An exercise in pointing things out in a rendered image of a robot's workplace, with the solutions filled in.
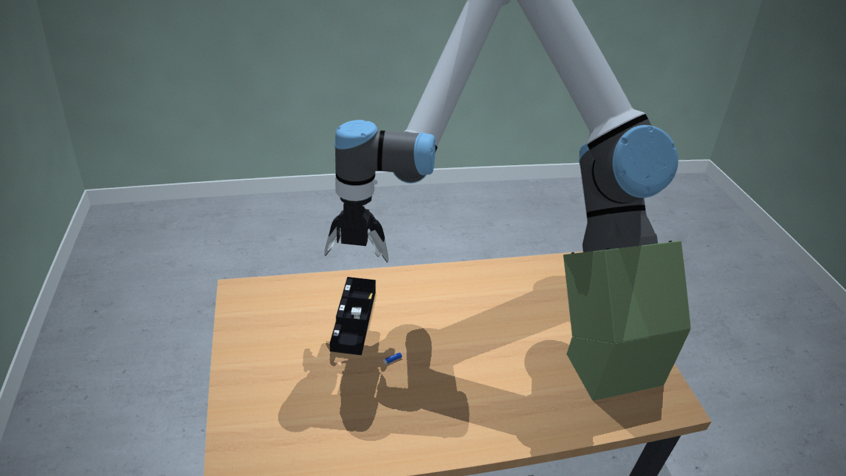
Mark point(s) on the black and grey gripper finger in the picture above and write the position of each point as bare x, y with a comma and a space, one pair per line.
332, 235
376, 236

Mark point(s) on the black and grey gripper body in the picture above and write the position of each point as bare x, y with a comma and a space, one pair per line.
354, 233

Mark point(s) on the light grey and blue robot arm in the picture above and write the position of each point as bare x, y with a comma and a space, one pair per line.
634, 159

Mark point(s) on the black rack of three labelled bins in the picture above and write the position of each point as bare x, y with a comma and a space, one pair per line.
348, 331

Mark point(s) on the blue aa battery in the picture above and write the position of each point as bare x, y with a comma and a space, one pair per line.
392, 358

